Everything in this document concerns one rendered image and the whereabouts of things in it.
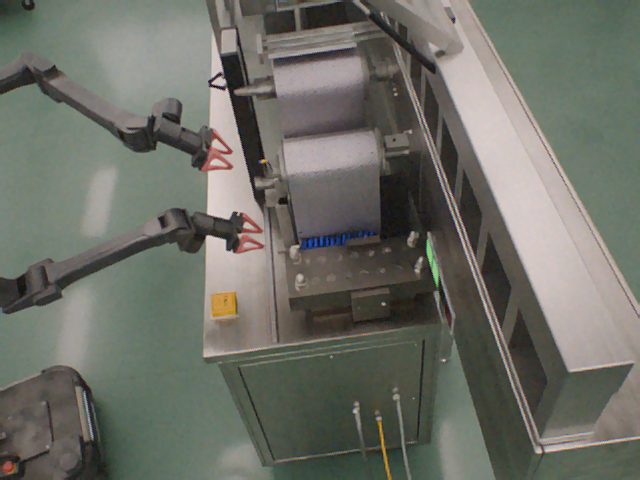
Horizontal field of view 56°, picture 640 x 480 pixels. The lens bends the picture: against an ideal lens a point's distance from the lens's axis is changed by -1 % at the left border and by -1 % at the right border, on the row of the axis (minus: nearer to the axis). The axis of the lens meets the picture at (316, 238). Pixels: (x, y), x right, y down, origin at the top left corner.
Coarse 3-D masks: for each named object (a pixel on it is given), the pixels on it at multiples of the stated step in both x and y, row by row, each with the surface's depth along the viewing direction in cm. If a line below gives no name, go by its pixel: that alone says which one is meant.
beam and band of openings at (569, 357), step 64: (448, 64) 114; (448, 128) 113; (512, 128) 100; (448, 192) 121; (512, 192) 91; (512, 256) 86; (576, 256) 82; (512, 320) 91; (576, 320) 75; (576, 384) 73
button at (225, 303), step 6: (216, 294) 176; (222, 294) 176; (228, 294) 175; (234, 294) 175; (216, 300) 174; (222, 300) 174; (228, 300) 174; (234, 300) 174; (216, 306) 173; (222, 306) 173; (228, 306) 173; (234, 306) 173; (216, 312) 172; (222, 312) 172; (228, 312) 172; (234, 312) 173
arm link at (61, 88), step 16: (32, 64) 159; (48, 64) 159; (48, 80) 159; (64, 80) 159; (48, 96) 167; (64, 96) 157; (80, 96) 155; (96, 96) 154; (80, 112) 157; (96, 112) 150; (112, 112) 149; (128, 112) 148; (112, 128) 148; (144, 128) 145; (128, 144) 148; (144, 144) 148
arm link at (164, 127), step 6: (162, 114) 147; (156, 120) 147; (162, 120) 145; (168, 120) 147; (174, 120) 149; (156, 126) 146; (162, 126) 144; (168, 126) 145; (174, 126) 146; (180, 126) 148; (156, 132) 145; (162, 132) 145; (168, 132) 145; (174, 132) 146; (156, 138) 146; (162, 138) 146; (168, 138) 146; (174, 138) 146; (180, 138) 148; (168, 144) 147
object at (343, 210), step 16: (304, 192) 159; (320, 192) 160; (336, 192) 160; (352, 192) 161; (368, 192) 161; (304, 208) 163; (320, 208) 164; (336, 208) 165; (352, 208) 165; (368, 208) 166; (304, 224) 168; (320, 224) 169; (336, 224) 169; (352, 224) 170; (368, 224) 170
